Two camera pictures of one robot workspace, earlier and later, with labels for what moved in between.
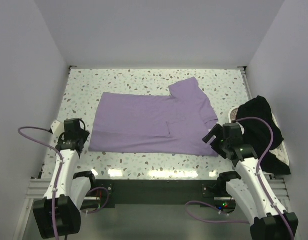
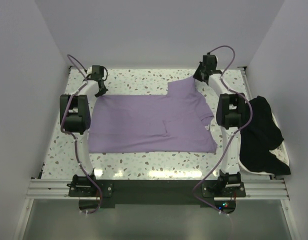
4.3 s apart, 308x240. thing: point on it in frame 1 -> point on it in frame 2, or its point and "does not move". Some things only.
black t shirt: [257, 134] does not move
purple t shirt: [178, 123] does not move
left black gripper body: [84, 135] -> [103, 91]
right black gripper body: [224, 143] -> [198, 73]
